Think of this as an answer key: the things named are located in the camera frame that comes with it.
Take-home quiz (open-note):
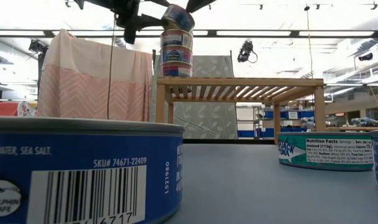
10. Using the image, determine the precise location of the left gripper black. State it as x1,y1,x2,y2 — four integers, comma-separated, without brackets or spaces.
73,0,170,44

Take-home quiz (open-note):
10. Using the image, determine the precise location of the blue tuna can silver lid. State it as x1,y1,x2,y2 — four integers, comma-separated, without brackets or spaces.
0,116,185,224

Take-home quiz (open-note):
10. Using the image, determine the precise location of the teal can silver lid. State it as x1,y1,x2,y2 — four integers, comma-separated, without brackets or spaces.
277,132,375,172

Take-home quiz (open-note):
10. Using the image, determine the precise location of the wooden slatted shelf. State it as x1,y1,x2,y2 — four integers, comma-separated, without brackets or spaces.
156,77,327,146

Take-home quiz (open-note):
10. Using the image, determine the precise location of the pink chevron cloth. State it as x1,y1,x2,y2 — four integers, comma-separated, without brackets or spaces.
35,29,154,122

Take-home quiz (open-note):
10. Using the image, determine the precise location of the black mounted device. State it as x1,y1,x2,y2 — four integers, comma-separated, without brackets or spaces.
28,39,49,54

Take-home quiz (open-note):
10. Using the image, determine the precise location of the blue bin storage rack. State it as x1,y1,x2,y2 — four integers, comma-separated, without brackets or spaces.
238,105,316,139

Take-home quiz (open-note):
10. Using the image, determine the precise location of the black hanging camera device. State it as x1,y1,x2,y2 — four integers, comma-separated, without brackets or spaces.
237,39,258,64

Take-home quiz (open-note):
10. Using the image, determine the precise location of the black hanging cable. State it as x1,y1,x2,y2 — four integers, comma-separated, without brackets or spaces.
106,14,116,120

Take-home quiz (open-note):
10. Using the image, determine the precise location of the thin hanging cord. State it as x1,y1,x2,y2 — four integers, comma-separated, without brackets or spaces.
303,5,314,78

